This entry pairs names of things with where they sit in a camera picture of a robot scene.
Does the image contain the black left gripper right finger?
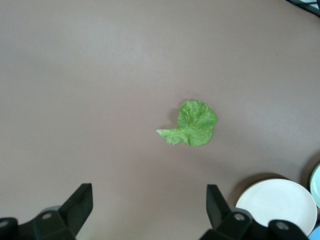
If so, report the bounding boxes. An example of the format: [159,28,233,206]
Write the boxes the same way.
[199,184,311,240]

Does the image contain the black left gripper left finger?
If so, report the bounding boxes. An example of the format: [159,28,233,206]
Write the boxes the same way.
[0,183,94,240]

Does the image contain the green lettuce leaf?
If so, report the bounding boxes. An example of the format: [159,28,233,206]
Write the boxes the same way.
[155,99,219,148]

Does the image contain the cream plate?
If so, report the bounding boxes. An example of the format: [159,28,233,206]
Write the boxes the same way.
[235,178,318,237]

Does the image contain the blue plate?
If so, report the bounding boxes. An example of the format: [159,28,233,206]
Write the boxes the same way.
[307,227,320,240]

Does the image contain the mint green plate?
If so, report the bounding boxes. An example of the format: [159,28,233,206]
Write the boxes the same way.
[309,162,320,209]

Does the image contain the brown table cover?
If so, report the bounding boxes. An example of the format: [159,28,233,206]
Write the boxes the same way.
[0,0,320,240]

